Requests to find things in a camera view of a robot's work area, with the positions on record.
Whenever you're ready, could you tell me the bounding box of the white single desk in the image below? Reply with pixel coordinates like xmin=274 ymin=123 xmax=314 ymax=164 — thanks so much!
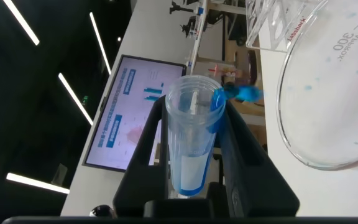
xmin=186 ymin=0 xmax=211 ymax=74

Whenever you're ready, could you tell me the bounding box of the clear glass beaker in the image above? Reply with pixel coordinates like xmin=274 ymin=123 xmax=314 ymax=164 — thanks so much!
xmin=276 ymin=0 xmax=358 ymax=171

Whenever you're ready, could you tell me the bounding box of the large wall display screen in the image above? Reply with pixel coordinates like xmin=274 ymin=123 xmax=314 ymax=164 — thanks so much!
xmin=82 ymin=54 xmax=188 ymax=174

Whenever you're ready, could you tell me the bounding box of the clear acrylic test tube rack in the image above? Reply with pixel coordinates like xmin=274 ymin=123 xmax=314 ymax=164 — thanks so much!
xmin=246 ymin=0 xmax=311 ymax=54

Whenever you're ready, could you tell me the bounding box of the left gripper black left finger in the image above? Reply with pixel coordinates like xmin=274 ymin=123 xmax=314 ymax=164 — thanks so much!
xmin=112 ymin=95 xmax=170 ymax=217

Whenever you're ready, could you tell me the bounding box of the blue pigment test tube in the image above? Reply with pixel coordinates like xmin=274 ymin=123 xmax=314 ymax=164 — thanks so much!
xmin=165 ymin=74 xmax=227 ymax=198

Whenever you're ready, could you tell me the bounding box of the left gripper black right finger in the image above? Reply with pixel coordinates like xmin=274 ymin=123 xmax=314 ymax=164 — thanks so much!
xmin=218 ymin=101 xmax=300 ymax=218

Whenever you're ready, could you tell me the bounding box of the ceiling light strip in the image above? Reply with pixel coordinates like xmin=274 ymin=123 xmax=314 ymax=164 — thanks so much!
xmin=1 ymin=0 xmax=40 ymax=47
xmin=57 ymin=72 xmax=94 ymax=126
xmin=6 ymin=172 xmax=71 ymax=195
xmin=88 ymin=11 xmax=112 ymax=75

